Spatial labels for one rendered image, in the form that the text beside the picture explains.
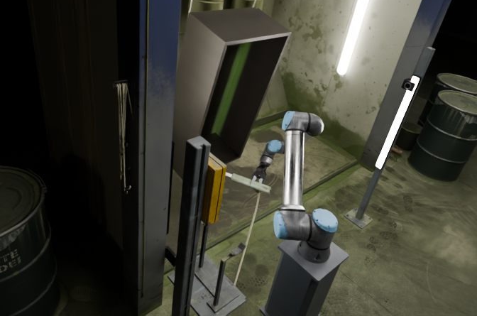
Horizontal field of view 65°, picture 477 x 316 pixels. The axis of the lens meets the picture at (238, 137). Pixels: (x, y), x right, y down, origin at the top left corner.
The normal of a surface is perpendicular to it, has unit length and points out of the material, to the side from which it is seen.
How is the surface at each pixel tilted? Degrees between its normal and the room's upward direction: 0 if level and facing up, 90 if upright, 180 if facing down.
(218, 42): 90
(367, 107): 90
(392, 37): 90
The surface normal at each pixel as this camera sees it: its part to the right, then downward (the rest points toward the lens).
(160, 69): 0.66, 0.48
